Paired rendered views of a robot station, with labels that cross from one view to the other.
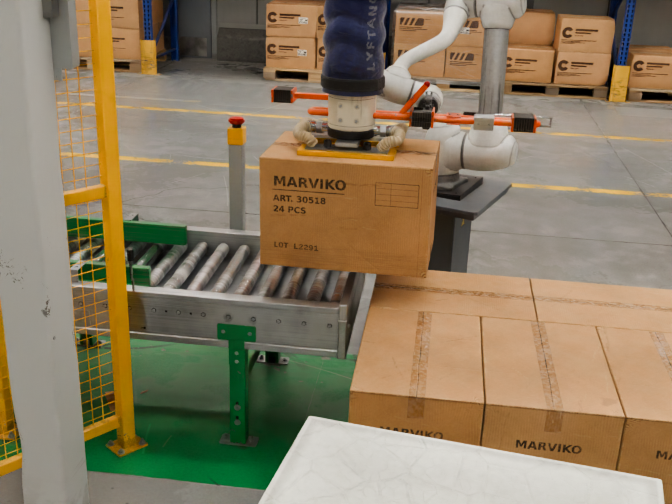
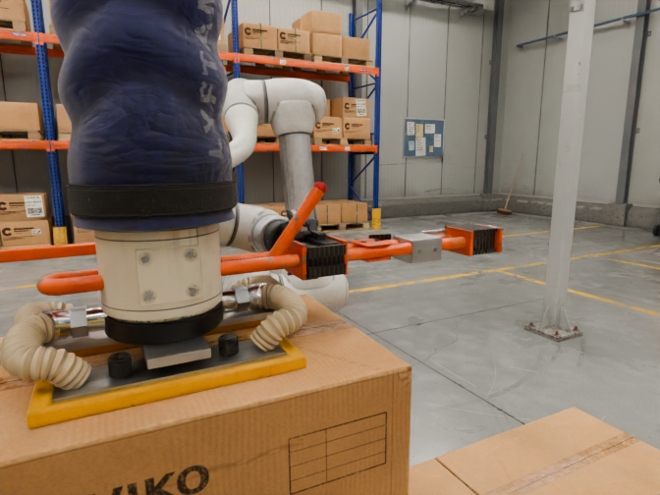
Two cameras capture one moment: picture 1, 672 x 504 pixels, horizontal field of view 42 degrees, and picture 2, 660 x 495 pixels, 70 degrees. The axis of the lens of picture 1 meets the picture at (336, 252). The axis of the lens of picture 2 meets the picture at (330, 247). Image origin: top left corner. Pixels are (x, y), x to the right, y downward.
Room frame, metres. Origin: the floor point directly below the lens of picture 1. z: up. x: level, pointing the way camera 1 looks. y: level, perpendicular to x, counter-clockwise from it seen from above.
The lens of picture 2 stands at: (2.37, 0.14, 1.37)
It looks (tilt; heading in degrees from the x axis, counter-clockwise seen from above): 11 degrees down; 326
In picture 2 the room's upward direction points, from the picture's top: straight up
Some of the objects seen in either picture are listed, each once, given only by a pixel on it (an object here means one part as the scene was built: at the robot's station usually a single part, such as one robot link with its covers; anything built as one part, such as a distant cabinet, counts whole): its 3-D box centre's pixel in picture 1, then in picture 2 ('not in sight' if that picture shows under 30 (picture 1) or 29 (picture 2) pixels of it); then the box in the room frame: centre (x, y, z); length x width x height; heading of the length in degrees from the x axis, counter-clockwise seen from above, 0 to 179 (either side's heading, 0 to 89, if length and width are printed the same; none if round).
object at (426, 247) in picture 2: (483, 122); (416, 247); (3.01, -0.50, 1.20); 0.07 x 0.07 x 0.04; 82
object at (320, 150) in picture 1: (347, 148); (177, 362); (2.97, -0.03, 1.09); 0.34 x 0.10 x 0.05; 82
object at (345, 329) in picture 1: (353, 299); not in sight; (3.06, -0.07, 0.48); 0.70 x 0.03 x 0.15; 173
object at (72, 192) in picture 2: (352, 80); (156, 194); (3.07, -0.04, 1.31); 0.23 x 0.23 x 0.04
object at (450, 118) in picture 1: (409, 109); (263, 247); (3.16, -0.25, 1.20); 0.93 x 0.30 x 0.04; 82
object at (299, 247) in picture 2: (422, 117); (315, 255); (3.03, -0.29, 1.20); 0.10 x 0.08 x 0.06; 172
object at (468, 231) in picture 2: (523, 123); (473, 239); (2.98, -0.63, 1.20); 0.08 x 0.07 x 0.05; 82
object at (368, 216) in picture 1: (352, 201); (185, 467); (3.07, -0.05, 0.87); 0.60 x 0.40 x 0.40; 81
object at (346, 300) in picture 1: (354, 274); not in sight; (3.06, -0.07, 0.58); 0.70 x 0.03 x 0.06; 173
